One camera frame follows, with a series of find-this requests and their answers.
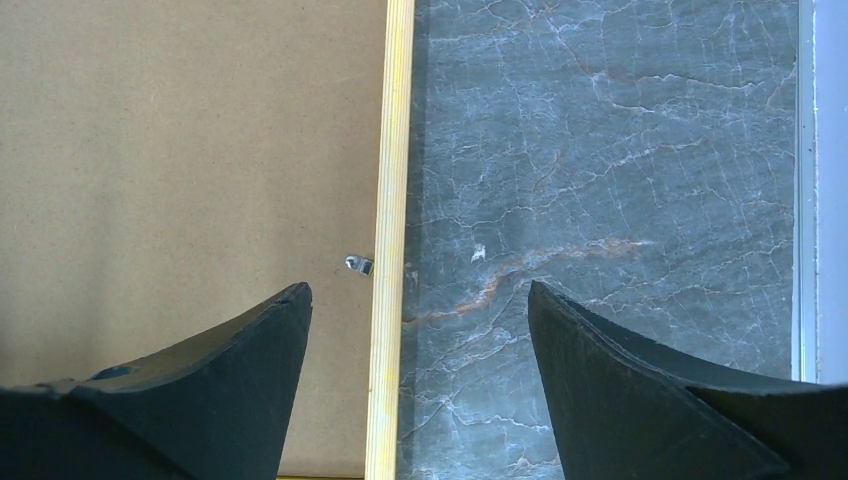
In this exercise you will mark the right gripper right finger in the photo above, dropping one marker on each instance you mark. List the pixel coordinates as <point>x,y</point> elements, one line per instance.
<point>623,406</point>

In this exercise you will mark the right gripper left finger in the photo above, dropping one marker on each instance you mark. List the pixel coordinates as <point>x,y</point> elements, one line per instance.
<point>216,405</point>

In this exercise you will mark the brown backing board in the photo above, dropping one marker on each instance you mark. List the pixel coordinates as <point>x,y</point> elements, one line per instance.
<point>167,165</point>

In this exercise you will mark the yellow wooden picture frame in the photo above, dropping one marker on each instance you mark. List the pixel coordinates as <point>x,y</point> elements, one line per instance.
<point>396,19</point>

